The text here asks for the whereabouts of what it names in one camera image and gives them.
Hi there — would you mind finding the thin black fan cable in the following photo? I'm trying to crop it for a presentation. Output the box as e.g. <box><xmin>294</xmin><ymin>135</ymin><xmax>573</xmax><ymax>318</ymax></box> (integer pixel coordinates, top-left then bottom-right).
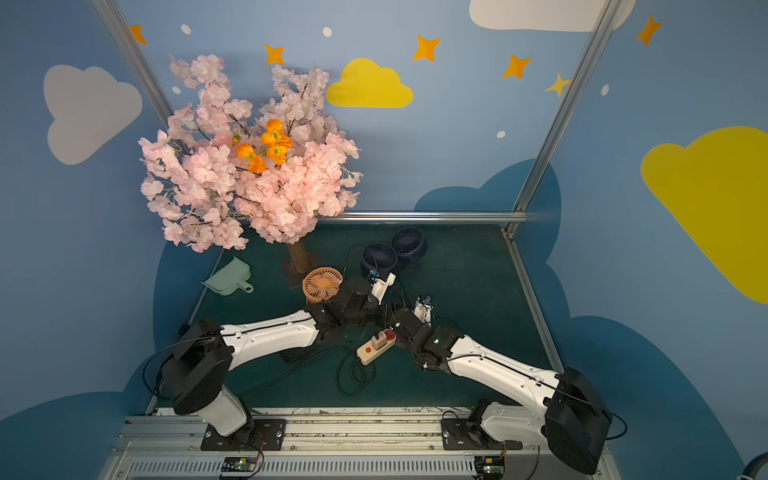
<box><xmin>341</xmin><ymin>242</ymin><xmax>421</xmax><ymax>313</ymax></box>

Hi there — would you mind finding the pink artificial blossom tree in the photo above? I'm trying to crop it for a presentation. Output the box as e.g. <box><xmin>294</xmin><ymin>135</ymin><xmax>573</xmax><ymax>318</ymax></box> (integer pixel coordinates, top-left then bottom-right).
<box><xmin>139</xmin><ymin>55</ymin><xmax>361</xmax><ymax>275</ymax></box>

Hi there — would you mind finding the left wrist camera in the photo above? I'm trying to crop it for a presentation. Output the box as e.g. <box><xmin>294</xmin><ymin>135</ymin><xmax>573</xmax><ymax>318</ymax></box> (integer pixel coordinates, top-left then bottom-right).
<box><xmin>371</xmin><ymin>273</ymin><xmax>396</xmax><ymax>304</ymax></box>

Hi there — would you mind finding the dark blue fan right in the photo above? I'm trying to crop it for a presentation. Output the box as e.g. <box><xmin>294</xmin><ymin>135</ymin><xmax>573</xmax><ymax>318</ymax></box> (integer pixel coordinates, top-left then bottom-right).
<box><xmin>390</xmin><ymin>227</ymin><xmax>428</xmax><ymax>262</ymax></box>

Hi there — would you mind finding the dark blue fan left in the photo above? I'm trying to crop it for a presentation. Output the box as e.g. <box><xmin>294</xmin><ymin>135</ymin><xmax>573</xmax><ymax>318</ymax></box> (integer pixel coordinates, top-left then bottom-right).
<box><xmin>360</xmin><ymin>243</ymin><xmax>399</xmax><ymax>279</ymax></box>

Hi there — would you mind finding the right green circuit board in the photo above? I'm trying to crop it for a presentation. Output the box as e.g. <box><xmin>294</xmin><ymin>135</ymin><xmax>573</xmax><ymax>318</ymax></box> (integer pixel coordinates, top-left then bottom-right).
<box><xmin>474</xmin><ymin>456</ymin><xmax>505</xmax><ymax>480</ymax></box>

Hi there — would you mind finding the left green circuit board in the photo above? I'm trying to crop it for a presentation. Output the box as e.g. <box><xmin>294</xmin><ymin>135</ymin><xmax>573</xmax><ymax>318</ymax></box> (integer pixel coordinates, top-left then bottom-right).
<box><xmin>221</xmin><ymin>457</ymin><xmax>259</xmax><ymax>474</ymax></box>

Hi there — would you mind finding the aluminium rail frame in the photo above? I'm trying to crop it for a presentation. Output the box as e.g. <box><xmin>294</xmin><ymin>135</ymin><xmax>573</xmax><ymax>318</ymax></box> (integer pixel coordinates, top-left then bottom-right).
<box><xmin>100</xmin><ymin>406</ymin><xmax>584</xmax><ymax>479</ymax></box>

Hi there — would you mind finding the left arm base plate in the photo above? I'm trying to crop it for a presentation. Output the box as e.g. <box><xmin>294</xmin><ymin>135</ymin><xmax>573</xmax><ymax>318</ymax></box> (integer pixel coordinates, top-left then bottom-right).
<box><xmin>200</xmin><ymin>418</ymin><xmax>287</xmax><ymax>452</ymax></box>

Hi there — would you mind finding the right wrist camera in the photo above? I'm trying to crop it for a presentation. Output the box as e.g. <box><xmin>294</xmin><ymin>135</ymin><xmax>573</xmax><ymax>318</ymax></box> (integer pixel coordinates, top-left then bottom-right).
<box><xmin>413</xmin><ymin>296</ymin><xmax>433</xmax><ymax>325</ymax></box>

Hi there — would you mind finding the orange desk fan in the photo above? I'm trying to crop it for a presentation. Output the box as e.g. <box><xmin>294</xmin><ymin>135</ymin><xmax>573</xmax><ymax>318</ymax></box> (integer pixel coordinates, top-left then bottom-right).
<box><xmin>301</xmin><ymin>267</ymin><xmax>343</xmax><ymax>304</ymax></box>

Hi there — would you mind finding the dark blue fan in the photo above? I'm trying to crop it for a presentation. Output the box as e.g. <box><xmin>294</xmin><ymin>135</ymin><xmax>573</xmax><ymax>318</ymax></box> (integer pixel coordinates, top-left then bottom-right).
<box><xmin>360</xmin><ymin>243</ymin><xmax>399</xmax><ymax>279</ymax></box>
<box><xmin>390</xmin><ymin>227</ymin><xmax>428</xmax><ymax>262</ymax></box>

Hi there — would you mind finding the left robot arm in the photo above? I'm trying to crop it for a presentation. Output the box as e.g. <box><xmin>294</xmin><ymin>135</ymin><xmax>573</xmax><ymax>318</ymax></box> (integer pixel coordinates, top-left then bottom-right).
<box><xmin>160</xmin><ymin>274</ymin><xmax>395</xmax><ymax>437</ymax></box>

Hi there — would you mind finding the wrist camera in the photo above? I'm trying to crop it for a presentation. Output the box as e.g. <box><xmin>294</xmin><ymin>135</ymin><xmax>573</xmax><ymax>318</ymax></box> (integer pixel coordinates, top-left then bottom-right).
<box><xmin>413</xmin><ymin>296</ymin><xmax>433</xmax><ymax>325</ymax></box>
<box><xmin>371</xmin><ymin>273</ymin><xmax>396</xmax><ymax>304</ymax></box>

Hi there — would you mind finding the green circuit board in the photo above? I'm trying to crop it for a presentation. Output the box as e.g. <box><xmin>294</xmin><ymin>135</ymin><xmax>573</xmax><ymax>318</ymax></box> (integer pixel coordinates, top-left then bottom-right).
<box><xmin>221</xmin><ymin>457</ymin><xmax>259</xmax><ymax>474</ymax></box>
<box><xmin>474</xmin><ymin>456</ymin><xmax>505</xmax><ymax>480</ymax></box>

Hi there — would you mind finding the black power strip cable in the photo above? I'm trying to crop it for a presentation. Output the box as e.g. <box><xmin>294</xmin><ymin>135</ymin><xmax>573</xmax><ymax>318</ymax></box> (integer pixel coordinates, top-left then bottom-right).
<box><xmin>233</xmin><ymin>344</ymin><xmax>379</xmax><ymax>398</ymax></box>

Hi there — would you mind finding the mint green dustpan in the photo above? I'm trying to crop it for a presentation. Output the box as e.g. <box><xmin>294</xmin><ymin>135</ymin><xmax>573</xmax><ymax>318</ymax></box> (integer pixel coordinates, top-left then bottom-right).
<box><xmin>202</xmin><ymin>258</ymin><xmax>254</xmax><ymax>296</ymax></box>

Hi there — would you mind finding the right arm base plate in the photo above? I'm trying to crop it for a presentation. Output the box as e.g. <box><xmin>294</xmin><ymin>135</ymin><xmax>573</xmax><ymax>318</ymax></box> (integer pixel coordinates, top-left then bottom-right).
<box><xmin>440</xmin><ymin>417</ymin><xmax>523</xmax><ymax>451</ymax></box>

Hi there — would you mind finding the white red power strip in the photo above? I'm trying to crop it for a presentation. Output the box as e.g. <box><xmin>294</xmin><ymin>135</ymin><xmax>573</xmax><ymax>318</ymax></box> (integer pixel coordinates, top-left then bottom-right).
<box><xmin>356</xmin><ymin>329</ymin><xmax>397</xmax><ymax>366</ymax></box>

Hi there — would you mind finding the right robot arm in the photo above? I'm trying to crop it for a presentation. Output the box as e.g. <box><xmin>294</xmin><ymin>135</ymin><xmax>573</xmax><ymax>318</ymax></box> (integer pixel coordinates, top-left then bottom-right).
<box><xmin>385</xmin><ymin>308</ymin><xmax>615</xmax><ymax>475</ymax></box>

